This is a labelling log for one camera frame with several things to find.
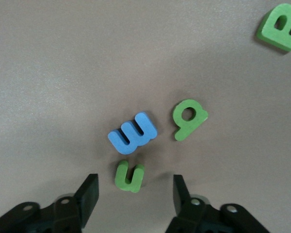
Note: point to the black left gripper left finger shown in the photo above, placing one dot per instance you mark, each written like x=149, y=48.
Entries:
x=63, y=216

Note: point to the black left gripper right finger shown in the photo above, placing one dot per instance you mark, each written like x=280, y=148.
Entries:
x=196, y=218

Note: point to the green foam letter n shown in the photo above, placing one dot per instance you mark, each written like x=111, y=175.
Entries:
x=122, y=179

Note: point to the green foam letter a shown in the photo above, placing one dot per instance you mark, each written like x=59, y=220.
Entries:
x=184, y=131

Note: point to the blue foam letter m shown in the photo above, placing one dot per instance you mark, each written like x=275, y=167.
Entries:
x=145, y=127

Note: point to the green foam letter B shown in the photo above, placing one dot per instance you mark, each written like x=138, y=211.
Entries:
x=274, y=36

